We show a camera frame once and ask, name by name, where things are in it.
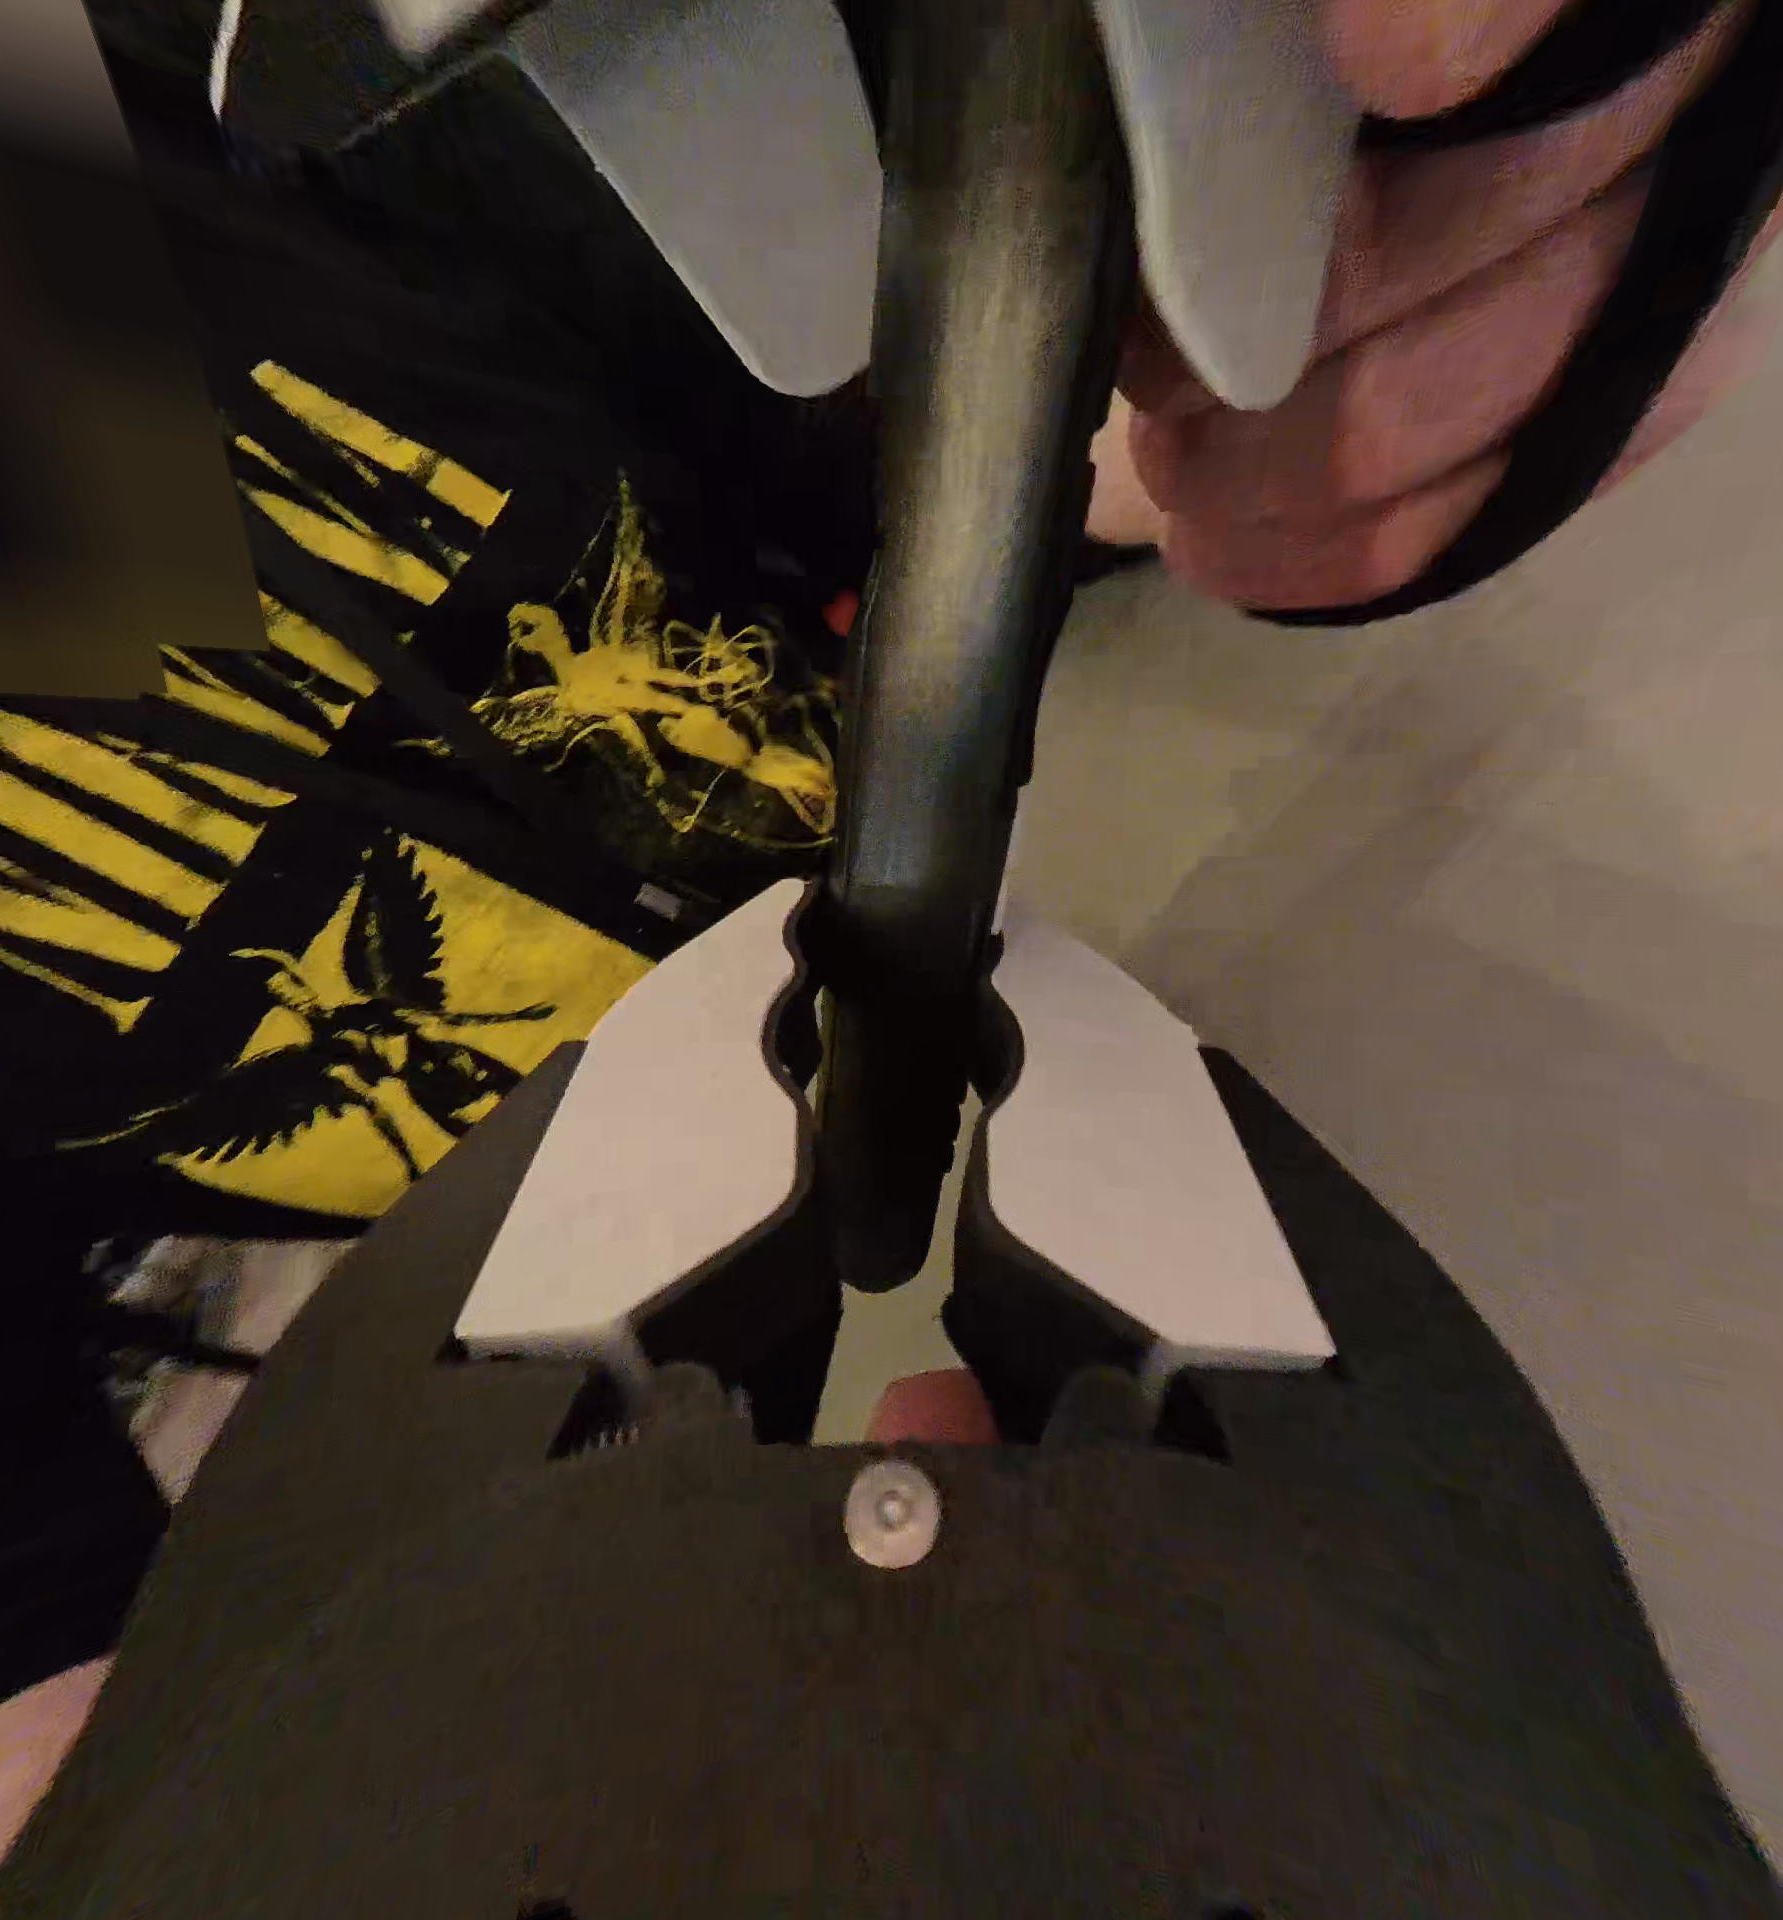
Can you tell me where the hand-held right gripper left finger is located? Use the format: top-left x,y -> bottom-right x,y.
453,876 -> 848,1446

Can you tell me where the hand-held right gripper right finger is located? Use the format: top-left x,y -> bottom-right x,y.
945,906 -> 1339,1442

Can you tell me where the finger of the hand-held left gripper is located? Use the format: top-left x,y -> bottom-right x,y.
501,0 -> 894,403
1095,0 -> 1361,416

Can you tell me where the black remote control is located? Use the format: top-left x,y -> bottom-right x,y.
816,0 -> 1142,1295

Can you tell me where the grey desk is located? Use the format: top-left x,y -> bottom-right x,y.
816,149 -> 1783,1920

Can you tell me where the person's left hand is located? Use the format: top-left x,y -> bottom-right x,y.
1086,0 -> 1778,618

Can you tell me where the person's right hand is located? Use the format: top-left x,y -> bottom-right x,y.
872,1367 -> 1000,1450

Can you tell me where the black yellow printed shirt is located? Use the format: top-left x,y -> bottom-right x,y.
0,135 -> 878,1741

